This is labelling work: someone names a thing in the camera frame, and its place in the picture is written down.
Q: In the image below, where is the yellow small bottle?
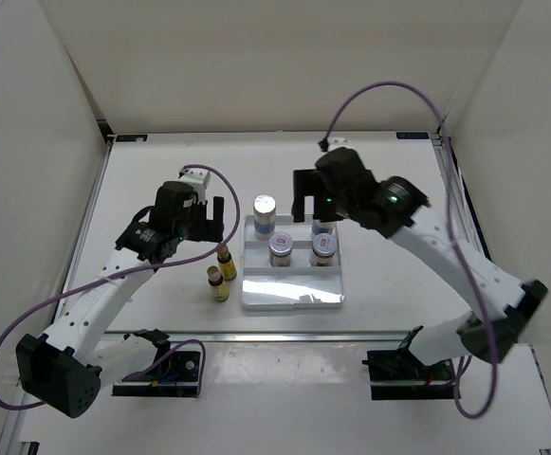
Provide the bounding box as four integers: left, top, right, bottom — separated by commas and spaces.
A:
216, 245, 237, 281
207, 265, 230, 302

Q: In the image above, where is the blue label shaker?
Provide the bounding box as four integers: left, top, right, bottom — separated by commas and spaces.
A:
253, 194, 276, 241
310, 219, 337, 239

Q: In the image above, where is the red cap jar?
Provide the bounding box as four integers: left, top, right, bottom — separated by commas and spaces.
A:
268, 232, 293, 267
309, 233, 338, 266

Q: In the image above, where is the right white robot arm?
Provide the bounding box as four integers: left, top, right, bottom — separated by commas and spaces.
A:
291, 147, 548, 379

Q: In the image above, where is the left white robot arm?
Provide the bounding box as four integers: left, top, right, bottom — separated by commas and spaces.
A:
15, 169, 224, 418

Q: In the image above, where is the white divided tray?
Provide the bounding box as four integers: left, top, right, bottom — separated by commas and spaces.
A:
242, 215, 345, 312

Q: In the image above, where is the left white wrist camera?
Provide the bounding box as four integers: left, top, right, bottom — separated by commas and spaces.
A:
178, 168, 211, 205

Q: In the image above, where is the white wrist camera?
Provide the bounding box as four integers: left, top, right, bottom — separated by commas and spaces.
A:
328, 136, 350, 150
178, 168, 211, 205

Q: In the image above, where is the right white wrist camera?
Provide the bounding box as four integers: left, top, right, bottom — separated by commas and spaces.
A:
328, 136, 350, 150

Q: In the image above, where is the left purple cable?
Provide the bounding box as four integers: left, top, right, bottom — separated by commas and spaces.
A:
0, 164, 241, 410

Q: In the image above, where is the purple cable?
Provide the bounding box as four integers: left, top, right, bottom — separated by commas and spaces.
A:
317, 82, 500, 419
0, 164, 241, 410

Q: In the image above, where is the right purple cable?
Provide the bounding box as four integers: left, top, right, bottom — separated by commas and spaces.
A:
317, 82, 500, 419

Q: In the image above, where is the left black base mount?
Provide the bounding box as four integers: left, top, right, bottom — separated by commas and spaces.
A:
111, 339, 207, 398

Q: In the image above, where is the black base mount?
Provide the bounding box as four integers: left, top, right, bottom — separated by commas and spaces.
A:
361, 350, 455, 401
111, 339, 207, 398

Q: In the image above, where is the aluminium front rail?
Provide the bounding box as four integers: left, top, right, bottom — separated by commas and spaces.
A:
23, 329, 499, 366

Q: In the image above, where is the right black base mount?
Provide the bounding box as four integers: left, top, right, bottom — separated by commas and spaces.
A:
361, 350, 455, 401

